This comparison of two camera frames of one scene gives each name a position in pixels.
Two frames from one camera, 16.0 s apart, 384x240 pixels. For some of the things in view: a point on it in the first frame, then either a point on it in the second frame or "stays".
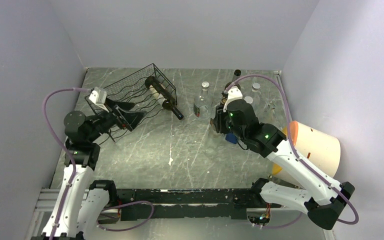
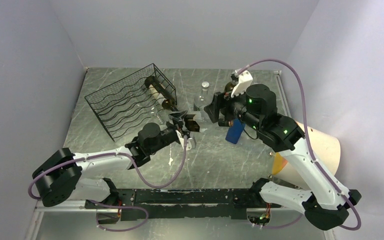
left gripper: (129, 119) to (177, 121)
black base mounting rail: (141, 204) stays
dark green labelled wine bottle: (163, 97) stays
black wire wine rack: (133, 103) stays
